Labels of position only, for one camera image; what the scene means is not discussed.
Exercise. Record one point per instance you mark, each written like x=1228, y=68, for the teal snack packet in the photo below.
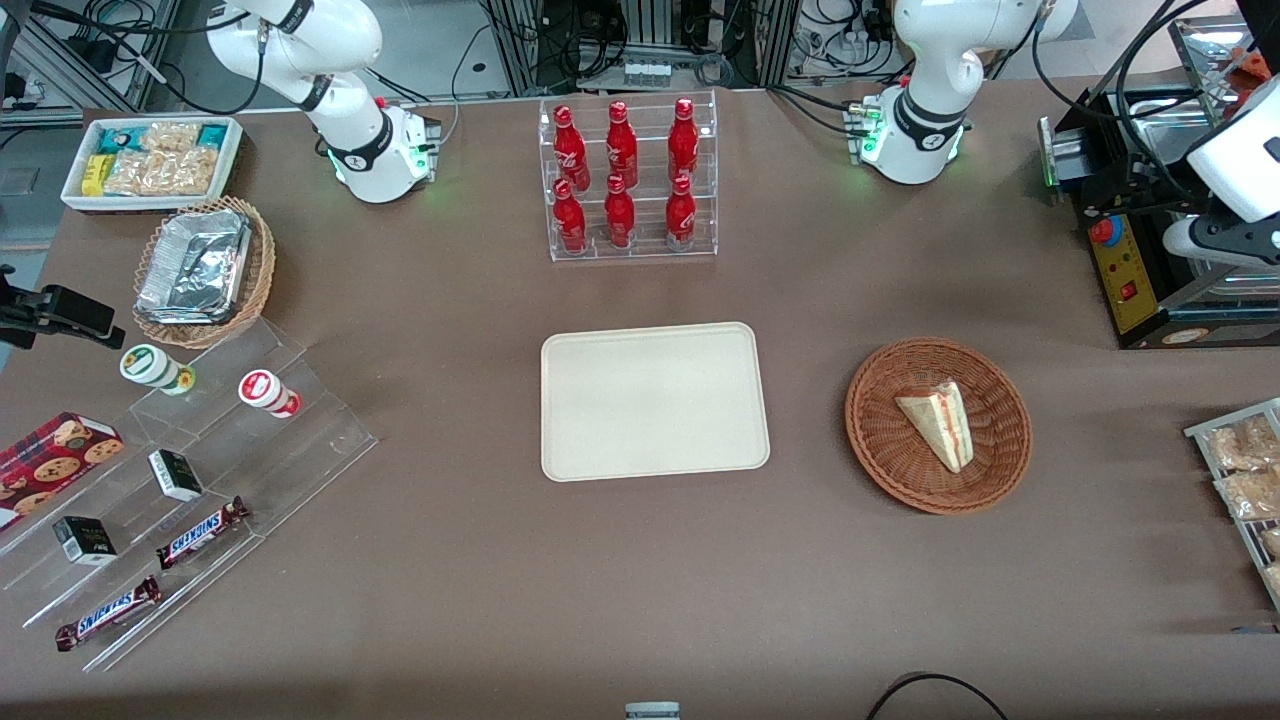
x=120, y=140
x=212, y=135

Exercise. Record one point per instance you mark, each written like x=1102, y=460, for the red tartan cookie box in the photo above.
x=50, y=462

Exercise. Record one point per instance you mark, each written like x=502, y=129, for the white rectangular snack bin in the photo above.
x=75, y=198

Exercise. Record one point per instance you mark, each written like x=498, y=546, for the clear bag of crackers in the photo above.
x=160, y=173
x=1245, y=445
x=1273, y=542
x=172, y=136
x=1250, y=495

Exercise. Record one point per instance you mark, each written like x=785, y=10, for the black machine with yellow panel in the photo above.
x=1150, y=290

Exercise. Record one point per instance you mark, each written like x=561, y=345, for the green lid yogurt cup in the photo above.
x=150, y=365

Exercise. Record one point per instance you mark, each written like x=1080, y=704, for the white power strip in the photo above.
x=647, y=73

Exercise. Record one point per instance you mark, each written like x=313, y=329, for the aluminium frame structure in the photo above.
x=60, y=60

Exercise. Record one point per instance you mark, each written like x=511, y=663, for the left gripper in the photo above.
x=1169, y=176

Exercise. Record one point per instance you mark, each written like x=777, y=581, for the triangular sandwich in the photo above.
x=940, y=425

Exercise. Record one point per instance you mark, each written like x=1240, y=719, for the silver foil pouch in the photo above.
x=195, y=265

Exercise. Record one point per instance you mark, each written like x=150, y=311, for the small grey device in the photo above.
x=652, y=711

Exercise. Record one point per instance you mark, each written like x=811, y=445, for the cream plastic tray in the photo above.
x=655, y=400

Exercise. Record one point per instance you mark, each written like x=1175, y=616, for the red emergency stop button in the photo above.
x=1105, y=232

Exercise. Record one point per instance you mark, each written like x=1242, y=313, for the light oval wicker basket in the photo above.
x=258, y=270

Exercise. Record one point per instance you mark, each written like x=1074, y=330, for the clear acrylic bottle rack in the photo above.
x=645, y=250

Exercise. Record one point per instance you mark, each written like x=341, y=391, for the shiny metal tray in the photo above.
x=1210, y=50

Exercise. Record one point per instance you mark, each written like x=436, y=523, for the small black carton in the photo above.
x=85, y=540
x=175, y=475

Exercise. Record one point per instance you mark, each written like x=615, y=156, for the round brown wicker basket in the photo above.
x=885, y=440

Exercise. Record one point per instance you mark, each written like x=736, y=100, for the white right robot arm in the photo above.
x=340, y=100

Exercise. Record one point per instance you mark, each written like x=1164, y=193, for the Snickers chocolate bar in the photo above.
x=200, y=533
x=108, y=613

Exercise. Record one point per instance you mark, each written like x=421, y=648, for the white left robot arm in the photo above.
x=930, y=60

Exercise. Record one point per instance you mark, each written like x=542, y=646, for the metal equipment rack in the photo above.
x=690, y=30

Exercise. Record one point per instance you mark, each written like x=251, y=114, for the red lid yogurt cup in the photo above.
x=262, y=389

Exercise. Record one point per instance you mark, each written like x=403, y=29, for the yellow snack packet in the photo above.
x=94, y=175

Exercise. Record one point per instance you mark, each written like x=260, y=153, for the clear acrylic step display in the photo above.
x=290, y=450

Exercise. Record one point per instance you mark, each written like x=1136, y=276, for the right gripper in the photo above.
x=38, y=309

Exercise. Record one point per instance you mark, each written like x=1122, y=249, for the red cola bottle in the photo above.
x=619, y=215
x=570, y=150
x=681, y=215
x=570, y=220
x=621, y=145
x=683, y=140

